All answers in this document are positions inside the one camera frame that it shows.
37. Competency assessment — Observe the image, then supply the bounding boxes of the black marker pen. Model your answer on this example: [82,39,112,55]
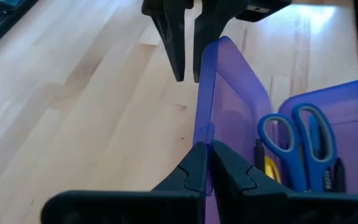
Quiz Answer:
[323,157,347,192]

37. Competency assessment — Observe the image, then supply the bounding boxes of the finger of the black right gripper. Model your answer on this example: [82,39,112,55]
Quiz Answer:
[141,0,195,82]
[193,0,250,83]

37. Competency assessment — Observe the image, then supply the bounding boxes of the yellow highlighter pen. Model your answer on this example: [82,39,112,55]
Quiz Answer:
[264,155,282,184]

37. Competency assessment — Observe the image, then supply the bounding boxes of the blue handled scissors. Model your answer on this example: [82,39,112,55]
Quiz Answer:
[257,102,338,192]

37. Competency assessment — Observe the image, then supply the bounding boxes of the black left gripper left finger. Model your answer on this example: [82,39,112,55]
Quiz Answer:
[40,141,209,224]

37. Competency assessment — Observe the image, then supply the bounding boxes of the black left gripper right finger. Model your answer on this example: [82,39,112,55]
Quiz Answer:
[211,139,358,224]

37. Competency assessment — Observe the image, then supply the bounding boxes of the purple plastic supply box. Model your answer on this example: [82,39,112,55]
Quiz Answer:
[193,35,358,224]

